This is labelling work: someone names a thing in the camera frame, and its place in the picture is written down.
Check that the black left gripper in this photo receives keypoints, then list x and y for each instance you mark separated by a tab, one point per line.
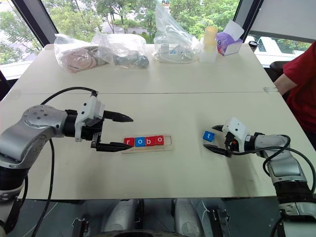
92	132

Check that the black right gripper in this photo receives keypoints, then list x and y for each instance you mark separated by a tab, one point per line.
232	144

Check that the blue letter tile t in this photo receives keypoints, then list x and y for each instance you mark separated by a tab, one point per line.
209	136

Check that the red letter tile b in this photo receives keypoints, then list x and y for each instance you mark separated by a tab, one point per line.
149	141

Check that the red letter tile o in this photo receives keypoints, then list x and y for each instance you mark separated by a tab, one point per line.
159	140

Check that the wooden letter tray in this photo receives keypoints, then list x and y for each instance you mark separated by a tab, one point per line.
168	144

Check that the person's bare forearm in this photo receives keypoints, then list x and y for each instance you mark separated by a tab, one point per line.
285	85

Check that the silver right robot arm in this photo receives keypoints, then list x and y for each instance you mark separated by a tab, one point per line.
284	168

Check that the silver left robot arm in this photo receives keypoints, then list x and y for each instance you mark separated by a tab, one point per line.
37	121

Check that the red letter tile r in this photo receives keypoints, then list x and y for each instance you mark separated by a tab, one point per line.
129	142

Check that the blue letter tile o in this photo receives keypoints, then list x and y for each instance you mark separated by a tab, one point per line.
139	142

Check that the plastic bag with grey object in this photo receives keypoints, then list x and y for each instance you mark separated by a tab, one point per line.
130	60

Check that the plastic bag with pink cloth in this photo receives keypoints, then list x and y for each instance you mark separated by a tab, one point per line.
77	59

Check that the grey rounded shape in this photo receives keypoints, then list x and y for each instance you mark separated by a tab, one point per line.
123	214

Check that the black chair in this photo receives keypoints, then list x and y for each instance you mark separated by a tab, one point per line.
276	69

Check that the purple and white box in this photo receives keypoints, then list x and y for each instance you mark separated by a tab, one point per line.
228	45

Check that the black cup lid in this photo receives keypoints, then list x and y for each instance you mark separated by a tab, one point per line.
253	44

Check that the yellow cup stack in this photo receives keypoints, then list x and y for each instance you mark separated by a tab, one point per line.
211	35

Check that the clear bag with white items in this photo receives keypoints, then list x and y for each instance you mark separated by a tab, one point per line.
172	44

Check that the person in red shirt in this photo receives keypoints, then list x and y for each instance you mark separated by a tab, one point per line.
303	79

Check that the dark window pillar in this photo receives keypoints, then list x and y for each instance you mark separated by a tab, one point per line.
37	22

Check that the grey roller blind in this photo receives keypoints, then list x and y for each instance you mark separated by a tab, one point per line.
284	17

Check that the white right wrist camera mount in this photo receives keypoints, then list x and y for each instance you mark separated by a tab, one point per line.
235	127

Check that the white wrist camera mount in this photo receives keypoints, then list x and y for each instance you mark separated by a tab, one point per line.
235	127
89	108

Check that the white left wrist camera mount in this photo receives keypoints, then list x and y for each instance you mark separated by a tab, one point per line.
89	108

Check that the black clamp bracket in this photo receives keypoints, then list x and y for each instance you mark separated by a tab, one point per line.
81	227
221	222

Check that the dark window frame post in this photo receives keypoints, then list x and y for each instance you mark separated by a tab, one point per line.
247	14

